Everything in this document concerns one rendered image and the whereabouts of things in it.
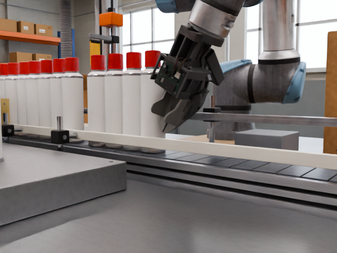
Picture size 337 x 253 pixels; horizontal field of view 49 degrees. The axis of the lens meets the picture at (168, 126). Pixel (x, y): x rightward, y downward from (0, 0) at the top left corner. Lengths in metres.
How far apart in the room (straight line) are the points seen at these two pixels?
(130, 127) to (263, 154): 0.30
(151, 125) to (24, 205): 0.30
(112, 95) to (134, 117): 0.07
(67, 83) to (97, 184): 0.36
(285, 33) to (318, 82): 5.25
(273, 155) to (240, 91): 0.52
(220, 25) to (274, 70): 0.44
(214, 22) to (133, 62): 0.22
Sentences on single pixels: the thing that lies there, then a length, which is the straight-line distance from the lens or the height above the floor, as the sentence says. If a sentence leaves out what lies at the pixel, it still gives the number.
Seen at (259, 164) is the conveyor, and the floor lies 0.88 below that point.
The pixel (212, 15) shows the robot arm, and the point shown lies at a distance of 0.63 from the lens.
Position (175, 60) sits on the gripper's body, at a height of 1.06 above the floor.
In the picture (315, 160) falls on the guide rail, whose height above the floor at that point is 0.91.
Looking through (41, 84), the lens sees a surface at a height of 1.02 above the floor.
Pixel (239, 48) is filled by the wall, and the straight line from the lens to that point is 6.80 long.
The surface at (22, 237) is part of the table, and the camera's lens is 0.49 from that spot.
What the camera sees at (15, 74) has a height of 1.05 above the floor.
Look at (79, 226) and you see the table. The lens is 0.50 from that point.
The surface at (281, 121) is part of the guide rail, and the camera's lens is 0.65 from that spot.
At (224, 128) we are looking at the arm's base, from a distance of 1.08.
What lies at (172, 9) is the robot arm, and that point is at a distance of 0.78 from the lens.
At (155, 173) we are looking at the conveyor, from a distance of 0.69.
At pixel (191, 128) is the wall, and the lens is 7.47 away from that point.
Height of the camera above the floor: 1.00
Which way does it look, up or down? 5 degrees down
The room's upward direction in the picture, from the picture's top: straight up
